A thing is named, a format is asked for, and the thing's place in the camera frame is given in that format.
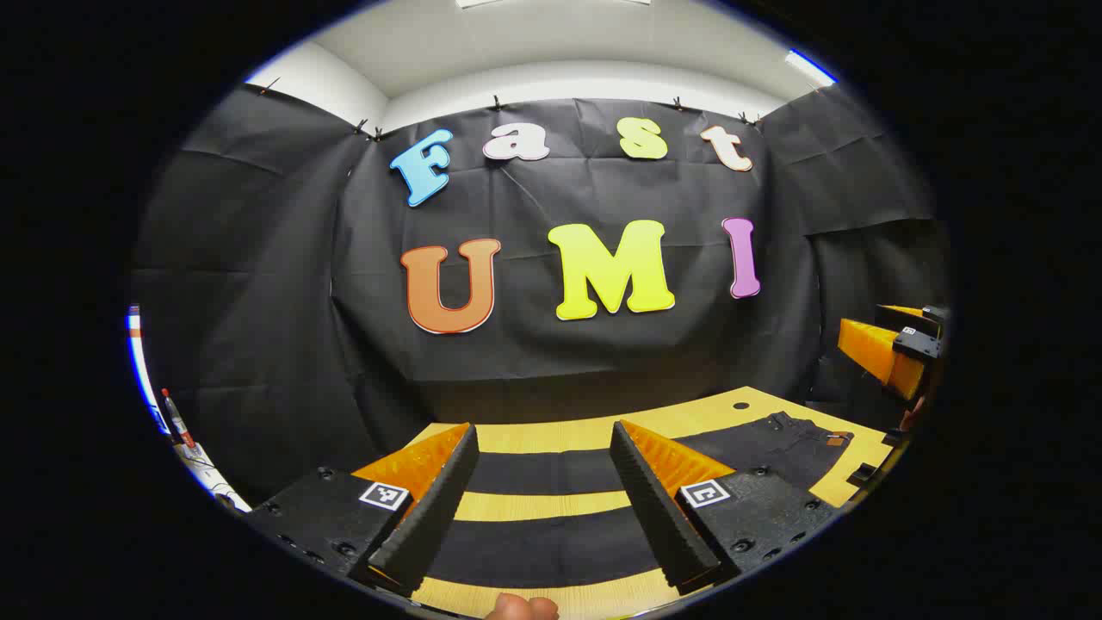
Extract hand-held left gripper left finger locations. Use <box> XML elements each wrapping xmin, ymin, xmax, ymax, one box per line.
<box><xmin>250</xmin><ymin>422</ymin><xmax>480</xmax><ymax>597</ymax></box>

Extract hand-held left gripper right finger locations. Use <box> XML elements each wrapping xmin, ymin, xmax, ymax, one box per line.
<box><xmin>609</xmin><ymin>420</ymin><xmax>842</xmax><ymax>597</ymax></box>

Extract dark grey jeans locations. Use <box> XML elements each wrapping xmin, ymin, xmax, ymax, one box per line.
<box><xmin>426</xmin><ymin>412</ymin><xmax>855</xmax><ymax>588</ymax></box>

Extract ceiling light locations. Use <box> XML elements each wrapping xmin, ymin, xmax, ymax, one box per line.
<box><xmin>783</xmin><ymin>49</ymin><xmax>838</xmax><ymax>89</ymax></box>

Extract red-capped bottle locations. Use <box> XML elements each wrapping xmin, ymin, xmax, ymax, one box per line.
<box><xmin>160</xmin><ymin>387</ymin><xmax>198</xmax><ymax>451</ymax></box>

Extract black backdrop cloth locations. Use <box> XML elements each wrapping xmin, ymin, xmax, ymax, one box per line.
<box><xmin>129</xmin><ymin>82</ymin><xmax>952</xmax><ymax>509</ymax></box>

